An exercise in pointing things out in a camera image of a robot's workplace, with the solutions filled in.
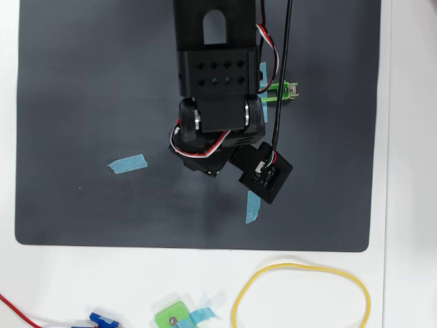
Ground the long blue tape strip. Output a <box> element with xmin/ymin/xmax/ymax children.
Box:
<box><xmin>257</xmin><ymin>61</ymin><xmax>269</xmax><ymax>124</ymax></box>

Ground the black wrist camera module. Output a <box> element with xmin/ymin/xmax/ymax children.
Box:
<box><xmin>229</xmin><ymin>141</ymin><xmax>294</xmax><ymax>205</ymax></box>

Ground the red white black servo wire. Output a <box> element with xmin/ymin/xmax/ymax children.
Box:
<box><xmin>170</xmin><ymin>23</ymin><xmax>280</xmax><ymax>159</ymax></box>

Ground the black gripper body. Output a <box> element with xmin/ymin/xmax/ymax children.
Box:
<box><xmin>169</xmin><ymin>128</ymin><xmax>267</xmax><ymax>178</ymax></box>

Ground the blue tape on green block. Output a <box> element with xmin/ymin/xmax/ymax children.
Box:
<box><xmin>172</xmin><ymin>306</ymin><xmax>219</xmax><ymax>328</ymax></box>

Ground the dark grey work mat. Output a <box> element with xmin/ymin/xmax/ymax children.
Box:
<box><xmin>14</xmin><ymin>0</ymin><xmax>382</xmax><ymax>253</ymax></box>

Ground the green block with screw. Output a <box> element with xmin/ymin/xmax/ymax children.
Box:
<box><xmin>154</xmin><ymin>300</ymin><xmax>193</xmax><ymax>328</ymax></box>

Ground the green battery holder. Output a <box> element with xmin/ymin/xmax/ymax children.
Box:
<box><xmin>258</xmin><ymin>81</ymin><xmax>300</xmax><ymax>105</ymax></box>

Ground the yellow rubber band loop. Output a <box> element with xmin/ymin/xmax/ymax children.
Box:
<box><xmin>231</xmin><ymin>262</ymin><xmax>372</xmax><ymax>328</ymax></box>

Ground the short blue tape strip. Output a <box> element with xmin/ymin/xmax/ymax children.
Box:
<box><xmin>244</xmin><ymin>190</ymin><xmax>262</xmax><ymax>226</ymax></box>

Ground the blue plastic connector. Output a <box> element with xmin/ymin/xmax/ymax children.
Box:
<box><xmin>70</xmin><ymin>312</ymin><xmax>121</xmax><ymax>328</ymax></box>

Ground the blue tape strip torn end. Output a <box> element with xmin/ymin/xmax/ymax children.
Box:
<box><xmin>107</xmin><ymin>154</ymin><xmax>149</xmax><ymax>175</ymax></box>

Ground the black camera cable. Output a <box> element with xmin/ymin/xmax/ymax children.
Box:
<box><xmin>272</xmin><ymin>0</ymin><xmax>294</xmax><ymax>152</ymax></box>

